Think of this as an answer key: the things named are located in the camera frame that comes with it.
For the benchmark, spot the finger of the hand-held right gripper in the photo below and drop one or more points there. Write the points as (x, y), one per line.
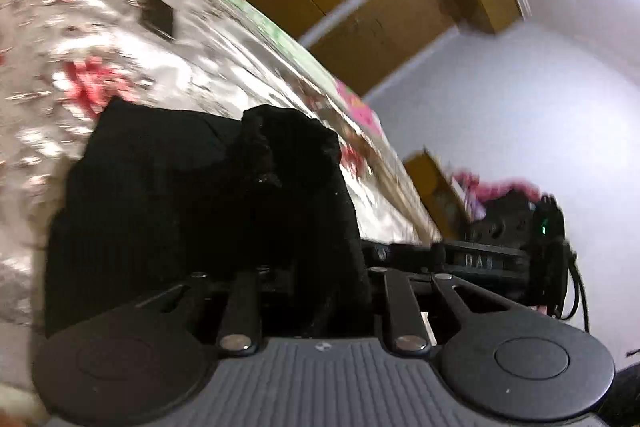
(405, 254)

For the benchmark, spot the pink-red item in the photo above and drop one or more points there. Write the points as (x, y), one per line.
(500, 187)

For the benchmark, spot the floral satin blanket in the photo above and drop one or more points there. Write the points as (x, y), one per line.
(60, 32)

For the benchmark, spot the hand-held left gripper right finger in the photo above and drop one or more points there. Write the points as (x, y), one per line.
(402, 312)

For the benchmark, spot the wooden door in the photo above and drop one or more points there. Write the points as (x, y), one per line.
(390, 27)

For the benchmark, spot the wooden side cabinet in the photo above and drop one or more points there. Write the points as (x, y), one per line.
(435, 187)

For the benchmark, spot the black pants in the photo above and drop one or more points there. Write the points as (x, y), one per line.
(175, 207)

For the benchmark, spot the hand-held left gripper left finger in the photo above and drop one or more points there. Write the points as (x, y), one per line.
(242, 307)

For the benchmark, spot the black phone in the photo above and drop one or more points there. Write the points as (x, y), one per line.
(159, 17)

